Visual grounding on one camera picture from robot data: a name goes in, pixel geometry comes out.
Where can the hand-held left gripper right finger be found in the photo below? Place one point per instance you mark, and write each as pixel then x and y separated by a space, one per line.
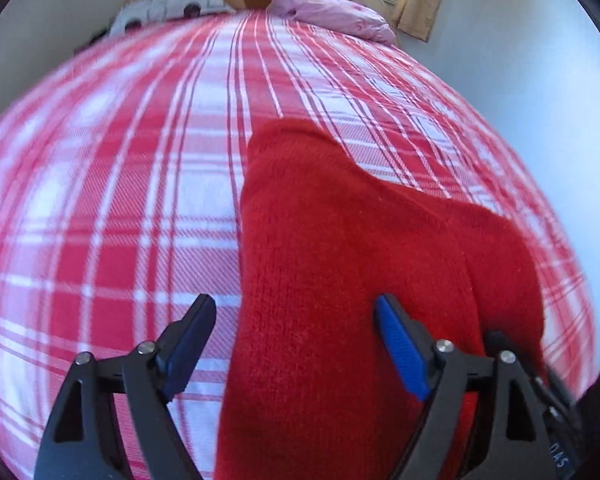
pixel 400 345

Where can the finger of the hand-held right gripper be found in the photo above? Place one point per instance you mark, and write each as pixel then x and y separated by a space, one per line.
pixel 550 382

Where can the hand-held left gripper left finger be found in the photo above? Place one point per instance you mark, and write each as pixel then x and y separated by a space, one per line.
pixel 187 345

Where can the red knitted sweater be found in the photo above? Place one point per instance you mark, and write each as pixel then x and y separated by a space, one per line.
pixel 320 260

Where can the red plaid bed sheet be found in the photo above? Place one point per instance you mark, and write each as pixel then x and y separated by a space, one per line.
pixel 105 185

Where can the dark clothing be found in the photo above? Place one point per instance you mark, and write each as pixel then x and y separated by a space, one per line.
pixel 97 37

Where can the grey patterned pillow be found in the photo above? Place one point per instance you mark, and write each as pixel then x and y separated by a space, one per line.
pixel 165 7

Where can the pink pillow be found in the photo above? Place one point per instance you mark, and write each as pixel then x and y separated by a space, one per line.
pixel 330 12

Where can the beige patterned curtain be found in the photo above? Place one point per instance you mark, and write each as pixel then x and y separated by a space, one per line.
pixel 422 5

